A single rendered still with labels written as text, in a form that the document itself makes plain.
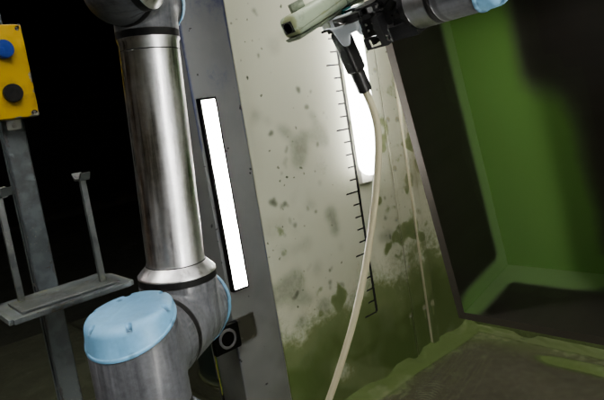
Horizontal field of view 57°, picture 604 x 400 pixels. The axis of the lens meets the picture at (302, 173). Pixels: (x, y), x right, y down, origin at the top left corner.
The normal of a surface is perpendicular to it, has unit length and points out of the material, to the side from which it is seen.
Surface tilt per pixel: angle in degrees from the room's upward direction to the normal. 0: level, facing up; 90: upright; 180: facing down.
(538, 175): 102
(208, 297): 94
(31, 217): 90
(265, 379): 90
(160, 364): 90
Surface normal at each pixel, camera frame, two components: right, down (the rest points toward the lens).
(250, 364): 0.65, -0.02
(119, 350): -0.01, 0.03
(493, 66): -0.68, 0.39
